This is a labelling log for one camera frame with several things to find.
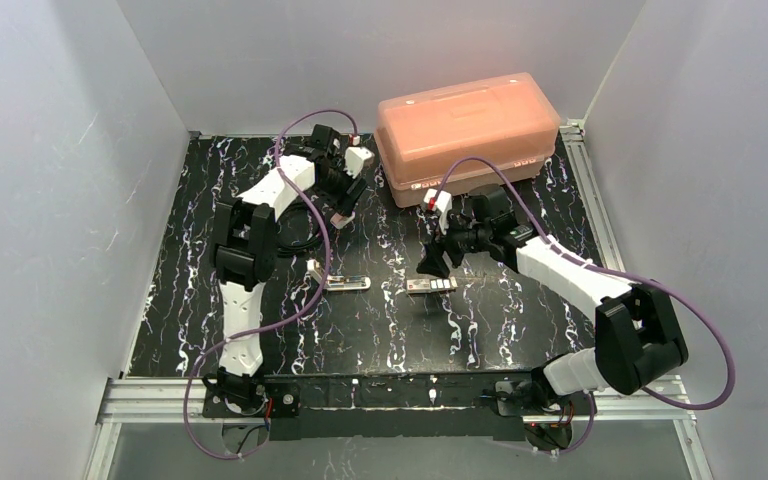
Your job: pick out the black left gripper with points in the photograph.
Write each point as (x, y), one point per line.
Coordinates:
(345, 189)

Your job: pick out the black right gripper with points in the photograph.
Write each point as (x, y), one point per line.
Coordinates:
(448, 244)

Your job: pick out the white staples box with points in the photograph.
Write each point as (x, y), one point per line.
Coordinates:
(422, 286)

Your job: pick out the pink white small stapler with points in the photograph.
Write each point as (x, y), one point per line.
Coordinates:
(340, 221)

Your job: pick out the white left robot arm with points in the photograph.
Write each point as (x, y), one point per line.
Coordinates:
(244, 240)

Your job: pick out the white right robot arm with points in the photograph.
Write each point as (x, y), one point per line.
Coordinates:
(637, 336)

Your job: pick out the pink plastic storage box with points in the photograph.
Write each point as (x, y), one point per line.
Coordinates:
(463, 135)

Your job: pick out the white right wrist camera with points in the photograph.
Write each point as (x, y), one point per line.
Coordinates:
(440, 203)

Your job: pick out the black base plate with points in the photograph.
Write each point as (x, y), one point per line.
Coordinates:
(500, 405)

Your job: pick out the aluminium right rail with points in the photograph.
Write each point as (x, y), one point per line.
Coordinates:
(573, 138)

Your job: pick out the aluminium rail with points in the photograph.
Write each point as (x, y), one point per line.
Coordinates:
(178, 401)
(573, 138)

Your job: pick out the aluminium front rail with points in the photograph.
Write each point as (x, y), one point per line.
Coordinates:
(178, 401)

